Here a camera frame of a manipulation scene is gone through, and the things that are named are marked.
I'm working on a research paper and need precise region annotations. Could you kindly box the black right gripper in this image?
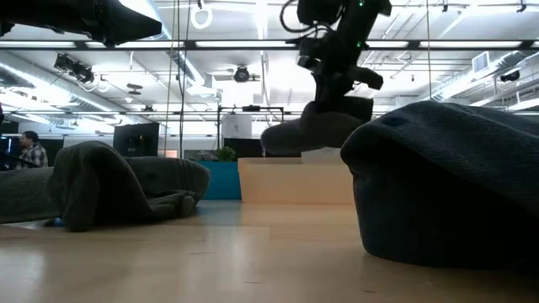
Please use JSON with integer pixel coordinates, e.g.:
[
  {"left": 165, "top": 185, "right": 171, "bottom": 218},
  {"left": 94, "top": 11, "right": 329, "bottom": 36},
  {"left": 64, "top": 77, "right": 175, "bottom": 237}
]
[{"left": 296, "top": 35, "right": 385, "bottom": 114}]

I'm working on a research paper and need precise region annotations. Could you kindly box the dark denim bucket hat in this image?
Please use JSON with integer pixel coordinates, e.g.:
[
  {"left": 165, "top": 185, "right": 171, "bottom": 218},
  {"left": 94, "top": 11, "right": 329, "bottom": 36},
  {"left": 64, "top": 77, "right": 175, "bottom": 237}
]
[
  {"left": 0, "top": 166, "right": 60, "bottom": 225},
  {"left": 47, "top": 140, "right": 211, "bottom": 233},
  {"left": 339, "top": 99, "right": 539, "bottom": 271}
]

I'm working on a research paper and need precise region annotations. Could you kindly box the beige box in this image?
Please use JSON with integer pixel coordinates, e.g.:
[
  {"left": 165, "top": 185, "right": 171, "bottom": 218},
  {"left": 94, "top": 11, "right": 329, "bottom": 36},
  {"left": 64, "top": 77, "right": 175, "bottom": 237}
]
[{"left": 237, "top": 157, "right": 355, "bottom": 205}]

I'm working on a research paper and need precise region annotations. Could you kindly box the black ceiling spot lamp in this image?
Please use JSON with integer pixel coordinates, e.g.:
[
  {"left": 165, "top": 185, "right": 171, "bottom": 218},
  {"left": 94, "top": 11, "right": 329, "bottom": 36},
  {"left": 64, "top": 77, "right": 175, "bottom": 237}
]
[{"left": 232, "top": 64, "right": 253, "bottom": 84}]

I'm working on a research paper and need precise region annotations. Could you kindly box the white board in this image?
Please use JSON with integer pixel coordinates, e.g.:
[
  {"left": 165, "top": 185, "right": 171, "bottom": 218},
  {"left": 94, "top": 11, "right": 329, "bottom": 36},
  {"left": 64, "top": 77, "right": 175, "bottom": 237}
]
[{"left": 221, "top": 114, "right": 253, "bottom": 140}]

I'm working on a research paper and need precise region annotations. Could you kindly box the green plant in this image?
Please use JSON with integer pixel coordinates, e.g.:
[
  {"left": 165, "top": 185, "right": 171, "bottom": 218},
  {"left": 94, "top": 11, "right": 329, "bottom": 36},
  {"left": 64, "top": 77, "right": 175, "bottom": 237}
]
[{"left": 214, "top": 146, "right": 237, "bottom": 163}]

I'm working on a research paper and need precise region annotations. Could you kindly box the blue box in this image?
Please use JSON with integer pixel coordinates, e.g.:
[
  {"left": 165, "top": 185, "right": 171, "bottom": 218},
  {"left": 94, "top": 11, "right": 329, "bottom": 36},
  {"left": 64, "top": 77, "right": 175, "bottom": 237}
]
[{"left": 196, "top": 160, "right": 243, "bottom": 201}]

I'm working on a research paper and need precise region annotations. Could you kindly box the white air vent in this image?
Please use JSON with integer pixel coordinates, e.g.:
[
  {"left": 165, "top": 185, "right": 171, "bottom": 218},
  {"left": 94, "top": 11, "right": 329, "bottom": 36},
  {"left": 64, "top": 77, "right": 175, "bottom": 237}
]
[{"left": 471, "top": 50, "right": 492, "bottom": 75}]

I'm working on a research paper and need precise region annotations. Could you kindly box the black monitor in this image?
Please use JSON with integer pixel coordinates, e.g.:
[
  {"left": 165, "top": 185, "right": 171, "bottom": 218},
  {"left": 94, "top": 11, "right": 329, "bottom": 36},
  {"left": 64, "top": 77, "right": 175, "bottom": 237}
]
[{"left": 112, "top": 122, "right": 162, "bottom": 158}]

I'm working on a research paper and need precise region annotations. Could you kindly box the person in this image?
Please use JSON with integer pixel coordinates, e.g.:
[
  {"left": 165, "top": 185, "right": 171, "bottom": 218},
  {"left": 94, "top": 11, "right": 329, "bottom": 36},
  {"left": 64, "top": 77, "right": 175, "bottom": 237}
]
[{"left": 14, "top": 130, "right": 50, "bottom": 171}]

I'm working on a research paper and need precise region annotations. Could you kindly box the black horizontal frame bar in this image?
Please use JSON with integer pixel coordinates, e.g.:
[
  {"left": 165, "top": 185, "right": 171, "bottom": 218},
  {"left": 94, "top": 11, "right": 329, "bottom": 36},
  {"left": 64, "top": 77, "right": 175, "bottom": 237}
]
[{"left": 0, "top": 39, "right": 539, "bottom": 53}]

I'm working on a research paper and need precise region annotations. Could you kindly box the black metal frame stand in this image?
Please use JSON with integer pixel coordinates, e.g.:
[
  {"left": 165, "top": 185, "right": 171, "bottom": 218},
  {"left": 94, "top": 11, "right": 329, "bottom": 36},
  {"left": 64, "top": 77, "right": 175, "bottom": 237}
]
[{"left": 216, "top": 104, "right": 286, "bottom": 159}]

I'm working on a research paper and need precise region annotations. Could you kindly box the black hanging cable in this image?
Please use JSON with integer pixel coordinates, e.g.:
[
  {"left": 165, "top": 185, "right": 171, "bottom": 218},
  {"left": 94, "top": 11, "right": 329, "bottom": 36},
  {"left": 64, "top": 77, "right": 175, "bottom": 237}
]
[{"left": 175, "top": 0, "right": 189, "bottom": 159}]

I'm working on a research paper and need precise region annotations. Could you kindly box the white hanging ring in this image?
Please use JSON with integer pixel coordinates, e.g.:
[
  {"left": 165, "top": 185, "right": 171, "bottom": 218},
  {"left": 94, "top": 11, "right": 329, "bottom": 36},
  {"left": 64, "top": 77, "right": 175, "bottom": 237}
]
[{"left": 189, "top": 0, "right": 215, "bottom": 31}]

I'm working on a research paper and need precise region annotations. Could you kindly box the black ceiling camera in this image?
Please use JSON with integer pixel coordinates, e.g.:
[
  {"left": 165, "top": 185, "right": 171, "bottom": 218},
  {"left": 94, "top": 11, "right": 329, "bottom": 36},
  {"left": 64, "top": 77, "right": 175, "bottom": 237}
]
[{"left": 52, "top": 53, "right": 97, "bottom": 85}]

